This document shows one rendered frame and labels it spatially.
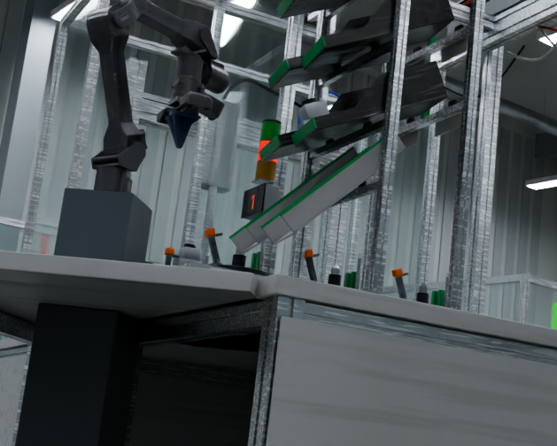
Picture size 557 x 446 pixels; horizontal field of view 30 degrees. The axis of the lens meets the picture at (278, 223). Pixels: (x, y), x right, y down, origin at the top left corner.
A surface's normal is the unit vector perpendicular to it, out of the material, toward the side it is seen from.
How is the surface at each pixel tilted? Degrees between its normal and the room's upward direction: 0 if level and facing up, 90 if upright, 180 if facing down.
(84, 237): 90
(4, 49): 90
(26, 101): 90
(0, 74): 90
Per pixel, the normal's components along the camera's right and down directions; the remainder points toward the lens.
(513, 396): 0.44, -0.15
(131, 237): 0.98, 0.07
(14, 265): -0.15, -0.23
